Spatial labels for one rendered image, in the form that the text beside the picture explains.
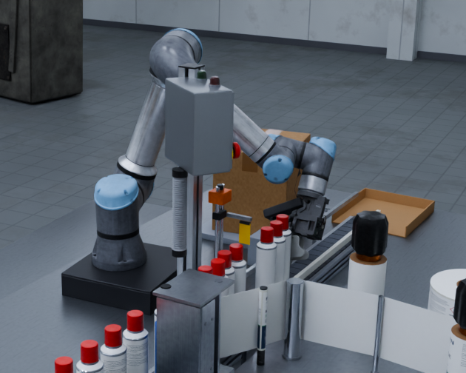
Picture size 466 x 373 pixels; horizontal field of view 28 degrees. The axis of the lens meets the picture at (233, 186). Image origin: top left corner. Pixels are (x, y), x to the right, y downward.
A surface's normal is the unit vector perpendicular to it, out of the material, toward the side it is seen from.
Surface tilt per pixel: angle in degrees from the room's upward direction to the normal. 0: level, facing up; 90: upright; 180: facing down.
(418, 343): 90
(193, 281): 0
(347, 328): 90
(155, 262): 2
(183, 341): 90
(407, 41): 90
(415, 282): 0
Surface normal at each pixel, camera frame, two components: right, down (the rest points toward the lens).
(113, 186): -0.02, -0.89
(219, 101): 0.44, 0.29
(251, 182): -0.30, 0.29
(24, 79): -0.62, 0.23
